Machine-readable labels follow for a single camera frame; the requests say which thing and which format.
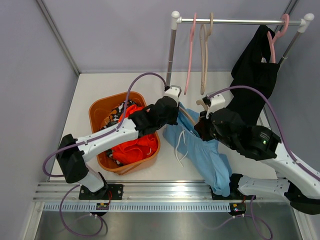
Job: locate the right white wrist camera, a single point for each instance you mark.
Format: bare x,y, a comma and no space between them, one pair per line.
212,104

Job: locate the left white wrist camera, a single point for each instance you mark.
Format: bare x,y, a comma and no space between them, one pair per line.
173,92

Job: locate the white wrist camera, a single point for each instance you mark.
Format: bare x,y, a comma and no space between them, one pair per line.
173,92
212,104

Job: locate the aluminium mounting rail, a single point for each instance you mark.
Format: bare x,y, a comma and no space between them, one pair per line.
178,191

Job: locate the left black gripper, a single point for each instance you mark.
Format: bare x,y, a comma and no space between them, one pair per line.
173,120

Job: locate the camouflage patterned shorts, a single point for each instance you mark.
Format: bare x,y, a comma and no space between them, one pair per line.
120,155

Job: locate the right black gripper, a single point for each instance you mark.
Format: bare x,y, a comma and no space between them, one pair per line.
202,126

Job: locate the beige hanger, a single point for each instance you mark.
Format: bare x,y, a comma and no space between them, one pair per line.
204,34
191,116

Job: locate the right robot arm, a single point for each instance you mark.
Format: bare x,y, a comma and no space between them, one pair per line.
298,185

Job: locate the black shorts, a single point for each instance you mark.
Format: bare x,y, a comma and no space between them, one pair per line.
253,69

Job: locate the pink hanger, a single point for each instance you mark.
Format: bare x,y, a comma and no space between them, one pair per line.
272,40
191,40

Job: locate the bright orange shorts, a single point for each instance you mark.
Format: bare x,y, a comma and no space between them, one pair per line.
146,145

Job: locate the metal clothes rack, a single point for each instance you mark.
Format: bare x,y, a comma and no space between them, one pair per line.
176,19

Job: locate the orange plastic basket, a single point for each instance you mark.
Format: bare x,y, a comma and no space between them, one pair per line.
98,111

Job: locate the light blue shorts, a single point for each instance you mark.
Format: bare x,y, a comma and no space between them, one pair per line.
213,166

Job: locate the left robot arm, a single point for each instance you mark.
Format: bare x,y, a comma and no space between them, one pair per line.
73,154

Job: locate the white slotted cable duct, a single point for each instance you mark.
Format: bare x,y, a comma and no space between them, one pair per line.
135,207

